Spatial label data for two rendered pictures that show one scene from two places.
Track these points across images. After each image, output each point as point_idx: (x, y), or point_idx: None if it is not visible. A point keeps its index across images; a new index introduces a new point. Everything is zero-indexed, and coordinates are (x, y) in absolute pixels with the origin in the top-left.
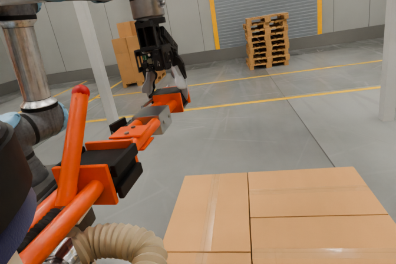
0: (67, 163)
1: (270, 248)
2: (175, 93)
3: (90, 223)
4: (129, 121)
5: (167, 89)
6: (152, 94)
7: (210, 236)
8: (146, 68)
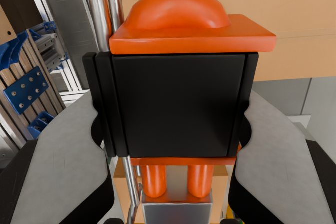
0: None
1: None
2: (225, 164)
3: None
4: (134, 220)
5: (164, 94)
6: (123, 151)
7: None
8: None
